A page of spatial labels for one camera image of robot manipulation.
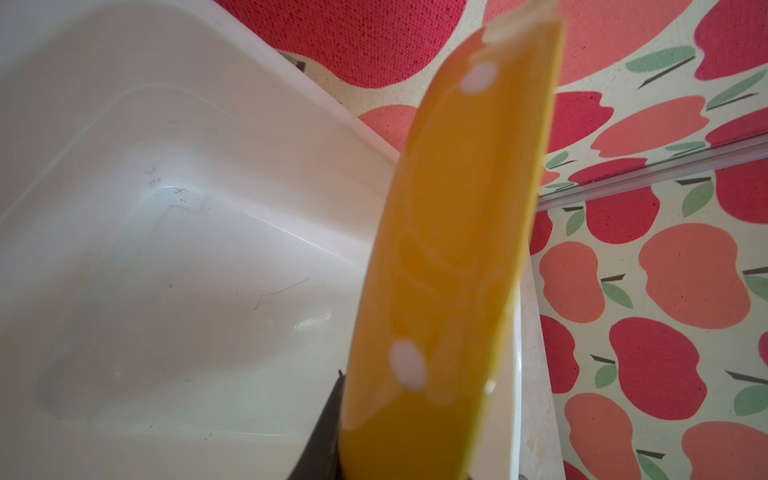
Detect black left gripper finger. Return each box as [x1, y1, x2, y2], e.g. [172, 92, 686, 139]
[287, 371, 346, 480]

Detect yellow polka dot plate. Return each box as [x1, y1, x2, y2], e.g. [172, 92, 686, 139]
[338, 1, 565, 479]

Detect white plastic bin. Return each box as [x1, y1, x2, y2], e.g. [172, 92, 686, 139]
[0, 0, 523, 480]

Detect aluminium frame post right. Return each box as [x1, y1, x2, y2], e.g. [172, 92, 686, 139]
[536, 134, 767, 212]

